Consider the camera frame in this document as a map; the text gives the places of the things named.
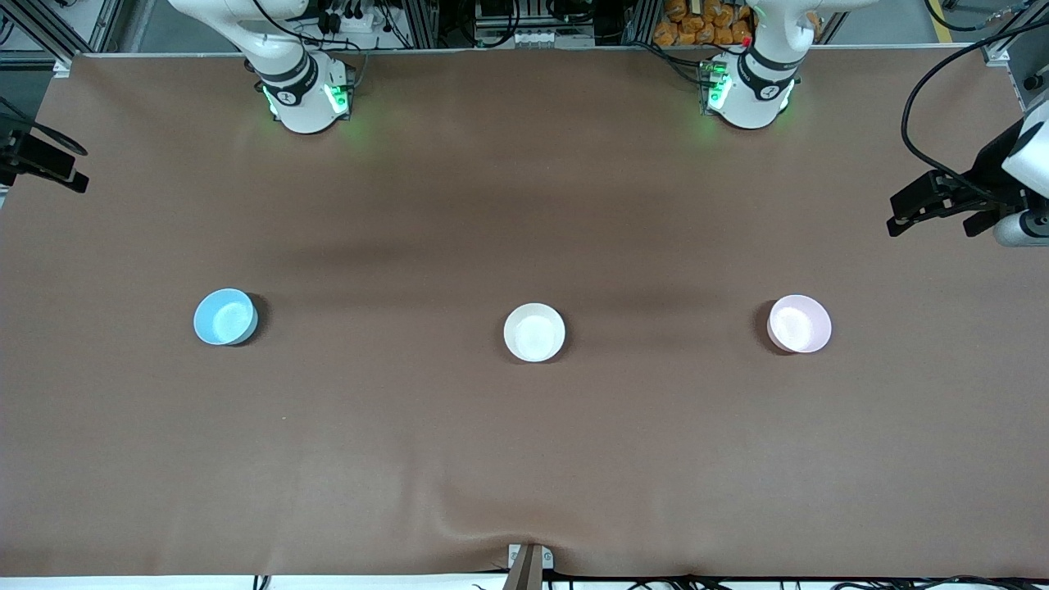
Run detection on white bowl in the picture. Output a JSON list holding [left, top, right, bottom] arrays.
[[503, 302, 567, 363]]

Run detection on white power strip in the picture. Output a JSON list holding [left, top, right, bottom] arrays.
[[315, 7, 388, 35]]

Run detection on aluminium frame profile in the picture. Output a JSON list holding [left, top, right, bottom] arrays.
[[982, 29, 1049, 112], [0, 0, 125, 76]]

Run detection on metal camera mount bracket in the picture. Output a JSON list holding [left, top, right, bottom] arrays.
[[502, 542, 555, 590]]

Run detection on pink bowl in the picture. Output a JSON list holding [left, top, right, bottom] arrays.
[[766, 294, 833, 354]]

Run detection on blue bowl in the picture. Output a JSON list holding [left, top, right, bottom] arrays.
[[193, 288, 259, 347]]

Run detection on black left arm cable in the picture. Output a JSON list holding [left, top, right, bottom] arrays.
[[901, 15, 1049, 183]]

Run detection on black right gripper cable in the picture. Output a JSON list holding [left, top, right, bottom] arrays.
[[0, 97, 89, 157]]

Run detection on brown table cloth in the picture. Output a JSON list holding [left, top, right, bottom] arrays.
[[0, 45, 1049, 579]]

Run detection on bag of orange snacks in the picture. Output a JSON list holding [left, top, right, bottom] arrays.
[[653, 0, 756, 48]]

